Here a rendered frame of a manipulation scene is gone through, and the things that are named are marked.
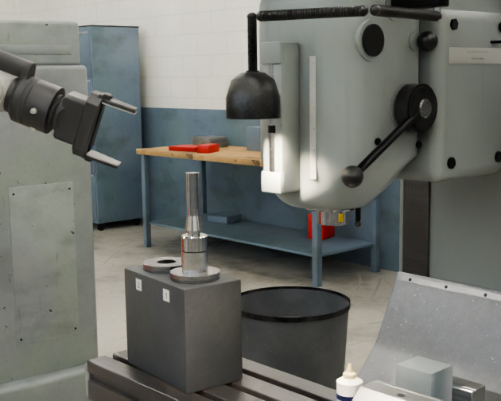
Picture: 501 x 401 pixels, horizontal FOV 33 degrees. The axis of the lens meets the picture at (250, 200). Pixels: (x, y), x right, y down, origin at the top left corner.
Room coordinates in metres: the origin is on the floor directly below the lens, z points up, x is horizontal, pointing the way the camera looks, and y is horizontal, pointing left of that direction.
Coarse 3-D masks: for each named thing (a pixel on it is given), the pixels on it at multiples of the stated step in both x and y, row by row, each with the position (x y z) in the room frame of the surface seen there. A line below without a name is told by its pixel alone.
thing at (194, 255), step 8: (184, 248) 1.48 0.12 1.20; (192, 248) 1.48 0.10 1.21; (200, 248) 1.48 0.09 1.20; (184, 256) 1.48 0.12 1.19; (192, 256) 1.48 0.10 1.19; (200, 256) 1.48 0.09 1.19; (184, 264) 1.48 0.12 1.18; (192, 264) 1.48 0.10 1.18; (200, 264) 1.48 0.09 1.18; (184, 272) 1.49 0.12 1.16; (192, 272) 1.48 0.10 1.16; (200, 272) 1.48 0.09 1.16
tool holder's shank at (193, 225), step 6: (186, 174) 1.50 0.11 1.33; (192, 174) 1.49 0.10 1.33; (198, 174) 1.50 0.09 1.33; (186, 180) 1.50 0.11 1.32; (192, 180) 1.49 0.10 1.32; (198, 180) 1.49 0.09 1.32; (186, 186) 1.50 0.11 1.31; (192, 186) 1.49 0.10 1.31; (198, 186) 1.49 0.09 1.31; (186, 192) 1.50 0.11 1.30; (192, 192) 1.49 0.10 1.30; (198, 192) 1.49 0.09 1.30; (186, 198) 1.50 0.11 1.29; (192, 198) 1.49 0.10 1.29; (198, 198) 1.49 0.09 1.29; (192, 204) 1.49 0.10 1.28; (198, 204) 1.49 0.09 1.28; (192, 210) 1.49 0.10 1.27; (198, 210) 1.49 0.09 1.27; (192, 216) 1.49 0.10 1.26; (198, 216) 1.49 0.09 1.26; (186, 222) 1.50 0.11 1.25; (192, 222) 1.49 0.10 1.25; (198, 222) 1.49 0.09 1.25; (186, 228) 1.49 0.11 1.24; (192, 228) 1.49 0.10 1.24; (198, 228) 1.49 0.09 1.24; (192, 234) 1.49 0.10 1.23; (198, 234) 1.49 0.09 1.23
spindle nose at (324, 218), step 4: (320, 212) 1.27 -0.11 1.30; (324, 212) 1.27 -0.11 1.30; (328, 212) 1.26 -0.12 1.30; (332, 212) 1.26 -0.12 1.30; (336, 212) 1.26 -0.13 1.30; (340, 212) 1.26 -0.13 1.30; (344, 212) 1.27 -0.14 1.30; (320, 216) 1.27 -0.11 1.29; (324, 216) 1.27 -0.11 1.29; (328, 216) 1.26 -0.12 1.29; (332, 216) 1.26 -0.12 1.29; (336, 216) 1.26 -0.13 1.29; (344, 216) 1.27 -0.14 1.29; (320, 220) 1.27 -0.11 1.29; (324, 220) 1.27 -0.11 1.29; (328, 220) 1.26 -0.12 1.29; (332, 220) 1.26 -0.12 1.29; (336, 220) 1.26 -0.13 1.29; (344, 220) 1.27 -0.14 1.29; (320, 224) 1.27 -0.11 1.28; (324, 224) 1.27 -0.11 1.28; (328, 224) 1.26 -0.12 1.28; (332, 224) 1.26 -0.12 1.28; (336, 224) 1.26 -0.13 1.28; (340, 224) 1.26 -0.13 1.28; (344, 224) 1.27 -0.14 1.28
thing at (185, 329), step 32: (128, 288) 1.58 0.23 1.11; (160, 288) 1.48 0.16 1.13; (192, 288) 1.43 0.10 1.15; (224, 288) 1.47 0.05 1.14; (128, 320) 1.59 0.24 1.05; (160, 320) 1.49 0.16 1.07; (192, 320) 1.43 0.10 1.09; (224, 320) 1.47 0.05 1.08; (128, 352) 1.59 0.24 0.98; (160, 352) 1.49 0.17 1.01; (192, 352) 1.43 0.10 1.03; (224, 352) 1.46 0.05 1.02; (192, 384) 1.43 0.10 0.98
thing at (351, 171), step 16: (400, 96) 1.22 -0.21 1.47; (416, 96) 1.21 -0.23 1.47; (432, 96) 1.24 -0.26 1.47; (400, 112) 1.21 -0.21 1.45; (416, 112) 1.21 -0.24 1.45; (432, 112) 1.24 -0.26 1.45; (400, 128) 1.19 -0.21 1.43; (416, 128) 1.22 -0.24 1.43; (384, 144) 1.16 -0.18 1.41; (368, 160) 1.14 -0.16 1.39; (352, 176) 1.11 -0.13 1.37
